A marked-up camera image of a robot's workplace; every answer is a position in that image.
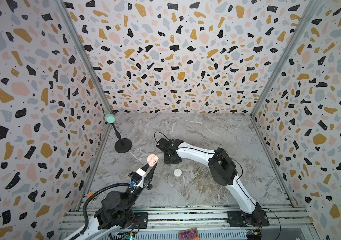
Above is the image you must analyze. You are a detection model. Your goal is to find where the right small electronics board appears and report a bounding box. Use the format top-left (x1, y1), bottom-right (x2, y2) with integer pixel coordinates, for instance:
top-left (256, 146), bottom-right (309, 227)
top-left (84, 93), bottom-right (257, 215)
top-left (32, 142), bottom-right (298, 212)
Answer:
top-left (246, 229), bottom-right (262, 240)

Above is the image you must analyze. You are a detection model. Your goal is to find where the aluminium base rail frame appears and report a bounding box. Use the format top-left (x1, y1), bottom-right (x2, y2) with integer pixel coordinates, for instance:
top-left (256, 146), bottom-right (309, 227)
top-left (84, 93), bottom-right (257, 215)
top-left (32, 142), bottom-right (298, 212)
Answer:
top-left (59, 205), bottom-right (312, 240)

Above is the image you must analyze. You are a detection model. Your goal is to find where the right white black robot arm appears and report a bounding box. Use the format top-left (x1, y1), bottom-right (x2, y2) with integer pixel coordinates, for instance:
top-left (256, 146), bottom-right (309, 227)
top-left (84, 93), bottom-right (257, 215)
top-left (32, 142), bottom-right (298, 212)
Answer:
top-left (156, 138), bottom-right (264, 226)

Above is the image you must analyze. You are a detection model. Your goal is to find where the microphone stand with green ball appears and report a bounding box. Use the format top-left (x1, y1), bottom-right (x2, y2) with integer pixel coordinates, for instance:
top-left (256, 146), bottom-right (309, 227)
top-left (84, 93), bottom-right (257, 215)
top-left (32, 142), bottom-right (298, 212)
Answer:
top-left (105, 114), bottom-right (132, 154)

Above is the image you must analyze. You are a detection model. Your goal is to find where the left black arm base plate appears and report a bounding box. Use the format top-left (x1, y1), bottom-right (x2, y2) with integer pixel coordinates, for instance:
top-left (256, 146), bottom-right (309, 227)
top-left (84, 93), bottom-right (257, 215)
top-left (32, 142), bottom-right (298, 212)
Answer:
top-left (120, 211), bottom-right (148, 230)

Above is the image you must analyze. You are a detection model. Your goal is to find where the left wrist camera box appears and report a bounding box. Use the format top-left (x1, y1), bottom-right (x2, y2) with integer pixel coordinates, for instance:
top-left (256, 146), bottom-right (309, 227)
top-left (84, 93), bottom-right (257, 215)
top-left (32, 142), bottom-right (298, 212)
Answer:
top-left (128, 168), bottom-right (146, 188)

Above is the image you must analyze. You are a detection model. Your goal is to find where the pink earbud charging case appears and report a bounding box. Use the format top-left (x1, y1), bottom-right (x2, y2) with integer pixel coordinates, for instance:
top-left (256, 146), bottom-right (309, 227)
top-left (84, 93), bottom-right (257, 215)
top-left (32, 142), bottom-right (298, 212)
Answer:
top-left (147, 154), bottom-right (158, 167)

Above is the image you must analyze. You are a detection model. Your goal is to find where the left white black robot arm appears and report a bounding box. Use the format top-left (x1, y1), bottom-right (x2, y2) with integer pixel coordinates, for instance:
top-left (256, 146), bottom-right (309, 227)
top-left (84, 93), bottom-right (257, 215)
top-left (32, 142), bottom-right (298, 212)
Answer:
top-left (66, 164), bottom-right (157, 240)

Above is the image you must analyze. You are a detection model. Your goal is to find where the white earbud charging case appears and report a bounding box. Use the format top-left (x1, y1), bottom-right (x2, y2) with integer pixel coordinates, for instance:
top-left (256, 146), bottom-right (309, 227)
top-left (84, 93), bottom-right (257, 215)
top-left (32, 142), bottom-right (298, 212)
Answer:
top-left (174, 169), bottom-right (183, 178)

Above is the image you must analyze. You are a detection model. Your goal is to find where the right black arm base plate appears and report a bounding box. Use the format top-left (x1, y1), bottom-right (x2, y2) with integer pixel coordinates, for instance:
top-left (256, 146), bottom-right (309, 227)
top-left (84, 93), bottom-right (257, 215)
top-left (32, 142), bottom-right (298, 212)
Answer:
top-left (227, 210), bottom-right (270, 227)

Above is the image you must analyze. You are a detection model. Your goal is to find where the small electronics board with leds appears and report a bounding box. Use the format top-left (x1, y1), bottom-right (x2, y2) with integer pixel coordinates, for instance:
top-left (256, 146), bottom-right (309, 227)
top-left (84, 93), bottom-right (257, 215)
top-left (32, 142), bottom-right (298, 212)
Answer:
top-left (121, 233), bottom-right (136, 240)

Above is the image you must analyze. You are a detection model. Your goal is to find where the pink circuit board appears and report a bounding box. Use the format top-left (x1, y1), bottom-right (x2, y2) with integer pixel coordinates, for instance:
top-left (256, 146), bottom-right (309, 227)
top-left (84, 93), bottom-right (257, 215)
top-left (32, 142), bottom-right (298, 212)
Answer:
top-left (178, 228), bottom-right (200, 240)

